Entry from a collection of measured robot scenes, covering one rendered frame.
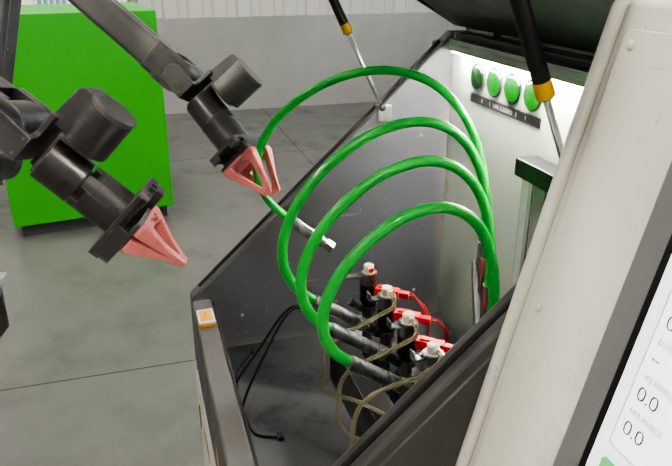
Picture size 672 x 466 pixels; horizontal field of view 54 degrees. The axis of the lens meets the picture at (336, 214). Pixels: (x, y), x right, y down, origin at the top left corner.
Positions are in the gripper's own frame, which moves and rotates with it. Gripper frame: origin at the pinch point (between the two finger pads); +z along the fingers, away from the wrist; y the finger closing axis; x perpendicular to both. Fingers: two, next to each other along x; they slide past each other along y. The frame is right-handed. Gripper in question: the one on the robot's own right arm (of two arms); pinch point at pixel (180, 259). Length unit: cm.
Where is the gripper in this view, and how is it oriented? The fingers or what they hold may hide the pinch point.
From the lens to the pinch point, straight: 84.3
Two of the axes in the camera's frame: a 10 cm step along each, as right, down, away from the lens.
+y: 6.9, -6.9, -2.3
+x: -0.5, -3.6, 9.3
